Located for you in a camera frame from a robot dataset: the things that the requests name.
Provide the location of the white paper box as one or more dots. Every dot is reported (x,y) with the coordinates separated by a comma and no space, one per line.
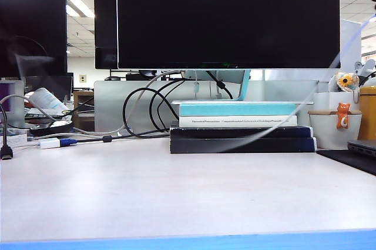
(17,139)

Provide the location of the white tall container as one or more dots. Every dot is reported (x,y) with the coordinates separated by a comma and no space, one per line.
(326,101)

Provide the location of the white cup cork lid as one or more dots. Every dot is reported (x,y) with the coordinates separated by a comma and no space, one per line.
(323,132)

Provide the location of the orange cat figurine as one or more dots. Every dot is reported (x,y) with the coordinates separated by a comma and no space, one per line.
(342,114)

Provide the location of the black mouse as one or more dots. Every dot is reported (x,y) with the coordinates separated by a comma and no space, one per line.
(112,78)

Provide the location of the yellow tin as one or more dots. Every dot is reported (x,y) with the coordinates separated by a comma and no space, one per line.
(369,114)

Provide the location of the black dish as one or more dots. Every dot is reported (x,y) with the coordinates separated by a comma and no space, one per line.
(53,129)

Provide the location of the white adapter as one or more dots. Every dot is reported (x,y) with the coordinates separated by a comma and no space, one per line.
(50,143)

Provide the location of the wooden cabinet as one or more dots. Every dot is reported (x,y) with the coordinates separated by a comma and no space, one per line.
(83,97)

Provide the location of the black desk mat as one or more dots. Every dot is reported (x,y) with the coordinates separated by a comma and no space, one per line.
(346,158)

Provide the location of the black AOC monitor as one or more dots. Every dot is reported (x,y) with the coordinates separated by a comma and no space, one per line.
(226,17)

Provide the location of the white printed bottle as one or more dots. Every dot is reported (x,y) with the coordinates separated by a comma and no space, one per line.
(47,98)

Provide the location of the white book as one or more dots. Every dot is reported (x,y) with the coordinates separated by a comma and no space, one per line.
(188,125)

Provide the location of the black glossy monitor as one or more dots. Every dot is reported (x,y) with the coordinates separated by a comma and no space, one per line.
(29,11)

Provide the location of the sunflower plush toy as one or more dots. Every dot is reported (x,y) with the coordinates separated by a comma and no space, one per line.
(344,80)

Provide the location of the printed magazine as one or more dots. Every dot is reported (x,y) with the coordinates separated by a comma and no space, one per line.
(38,114)

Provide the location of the black monitor white frame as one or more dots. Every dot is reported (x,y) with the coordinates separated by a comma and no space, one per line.
(104,11)

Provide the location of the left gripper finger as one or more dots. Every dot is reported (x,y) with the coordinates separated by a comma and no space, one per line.
(33,66)

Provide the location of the white partition panel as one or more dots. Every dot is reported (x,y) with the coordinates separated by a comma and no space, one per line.
(352,50)

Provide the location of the silver framed purple screen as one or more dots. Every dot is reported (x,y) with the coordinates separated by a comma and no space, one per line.
(19,100)

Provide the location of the teal book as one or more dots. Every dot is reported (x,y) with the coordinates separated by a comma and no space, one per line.
(235,110)

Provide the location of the dark background monitor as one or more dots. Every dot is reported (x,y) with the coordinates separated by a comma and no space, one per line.
(59,85)

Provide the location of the white desk gadget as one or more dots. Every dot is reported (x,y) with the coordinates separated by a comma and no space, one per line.
(367,66)

